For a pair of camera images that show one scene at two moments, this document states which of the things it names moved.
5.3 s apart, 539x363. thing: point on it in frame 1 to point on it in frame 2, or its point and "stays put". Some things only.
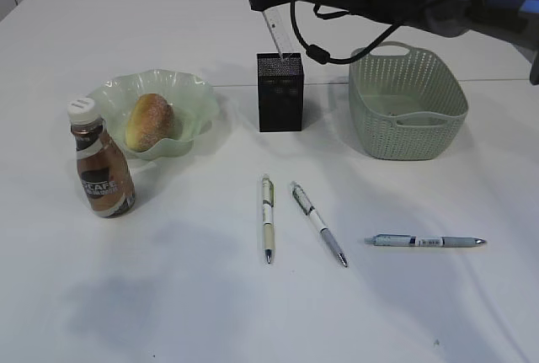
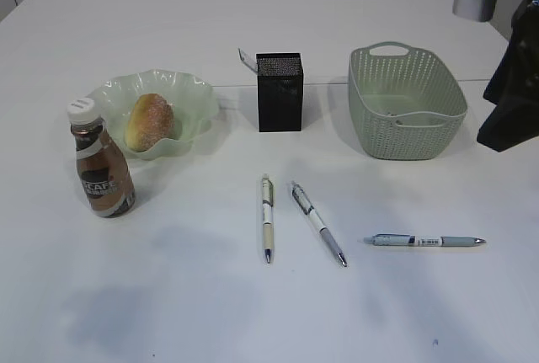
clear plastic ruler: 281,24 to 248,61
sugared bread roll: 151,120 stays put
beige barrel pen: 268,213 stays put
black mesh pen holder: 280,92 stays put
